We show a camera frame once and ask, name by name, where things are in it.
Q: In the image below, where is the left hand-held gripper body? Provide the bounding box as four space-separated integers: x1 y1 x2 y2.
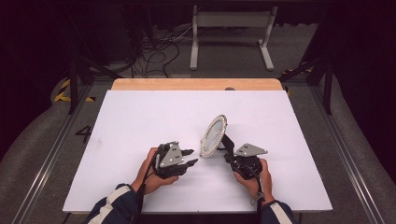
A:
154 140 189 180

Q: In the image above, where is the aluminium floor rail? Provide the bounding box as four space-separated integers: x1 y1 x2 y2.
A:
310 83 388 224
11 83 94 224

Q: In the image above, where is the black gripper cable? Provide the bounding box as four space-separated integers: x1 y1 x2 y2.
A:
247 166 265 216
132 147 163 224

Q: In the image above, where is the bundle of floor cables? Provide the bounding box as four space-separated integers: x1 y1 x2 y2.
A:
130 26 195 79

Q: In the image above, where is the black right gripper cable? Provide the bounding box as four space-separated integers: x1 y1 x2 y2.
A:
247 166 265 216

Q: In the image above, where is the white metal stand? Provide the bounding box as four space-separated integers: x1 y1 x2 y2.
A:
189 4 278 72

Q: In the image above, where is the wooden table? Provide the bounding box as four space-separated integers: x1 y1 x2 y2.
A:
110 77 284 91

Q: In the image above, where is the white plate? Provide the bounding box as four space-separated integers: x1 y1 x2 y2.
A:
199 114 229 158

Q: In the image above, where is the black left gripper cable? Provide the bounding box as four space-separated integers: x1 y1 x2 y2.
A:
132 147 163 224

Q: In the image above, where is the yellow black floor tape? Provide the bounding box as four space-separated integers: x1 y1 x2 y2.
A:
53 78 96 104

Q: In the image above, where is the person's left hand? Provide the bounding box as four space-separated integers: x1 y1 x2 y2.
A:
130 147 180 196

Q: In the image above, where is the person's right hand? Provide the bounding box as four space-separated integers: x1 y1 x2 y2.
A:
233 158 276 203

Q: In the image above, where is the black metal stand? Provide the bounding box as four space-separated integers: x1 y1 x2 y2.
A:
278 8 336 116
60 6 124 116

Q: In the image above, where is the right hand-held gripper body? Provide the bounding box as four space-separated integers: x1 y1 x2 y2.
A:
229 142 269 181

